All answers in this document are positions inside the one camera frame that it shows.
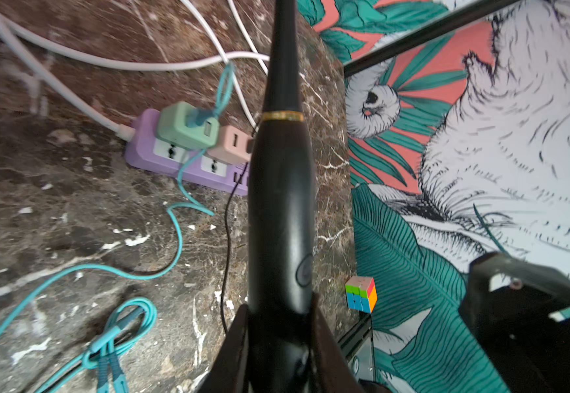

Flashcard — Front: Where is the purple power strip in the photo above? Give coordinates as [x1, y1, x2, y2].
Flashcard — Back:
[124, 109, 250, 197]

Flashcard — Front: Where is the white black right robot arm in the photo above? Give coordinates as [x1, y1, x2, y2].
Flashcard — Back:
[459, 252, 570, 392]

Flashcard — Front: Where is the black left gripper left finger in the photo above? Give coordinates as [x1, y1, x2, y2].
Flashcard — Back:
[197, 305, 249, 393]

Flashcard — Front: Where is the multicolour puzzle cube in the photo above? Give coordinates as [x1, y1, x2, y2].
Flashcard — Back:
[345, 276, 378, 314]

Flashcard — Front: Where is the thin black cable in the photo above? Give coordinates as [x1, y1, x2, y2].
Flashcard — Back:
[219, 124, 259, 335]

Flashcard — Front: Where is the white power strip cord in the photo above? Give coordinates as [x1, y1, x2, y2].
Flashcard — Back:
[0, 0, 271, 142]

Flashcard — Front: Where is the teal usb cable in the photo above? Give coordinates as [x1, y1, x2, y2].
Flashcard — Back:
[0, 61, 237, 393]

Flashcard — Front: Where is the green charger plug adapter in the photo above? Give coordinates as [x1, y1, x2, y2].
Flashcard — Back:
[156, 102, 219, 150]

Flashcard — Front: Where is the pink cube block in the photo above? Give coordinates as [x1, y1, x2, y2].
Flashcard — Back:
[206, 125, 254, 165]

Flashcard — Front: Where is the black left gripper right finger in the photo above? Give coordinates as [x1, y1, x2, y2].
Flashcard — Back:
[311, 294, 363, 392]

